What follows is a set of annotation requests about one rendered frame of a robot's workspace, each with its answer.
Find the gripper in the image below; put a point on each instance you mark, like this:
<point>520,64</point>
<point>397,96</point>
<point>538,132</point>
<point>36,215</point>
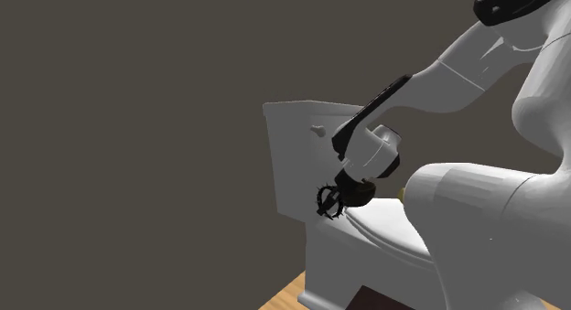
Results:
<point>346,181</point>

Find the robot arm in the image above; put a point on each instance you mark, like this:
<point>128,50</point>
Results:
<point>468,211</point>

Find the dark brown bowl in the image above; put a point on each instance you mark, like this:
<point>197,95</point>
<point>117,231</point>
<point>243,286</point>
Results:
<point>362,196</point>

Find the small yellow round thing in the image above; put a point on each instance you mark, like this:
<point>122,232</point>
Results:
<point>401,194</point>

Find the white toilet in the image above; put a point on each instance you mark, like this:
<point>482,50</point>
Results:
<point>290,166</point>

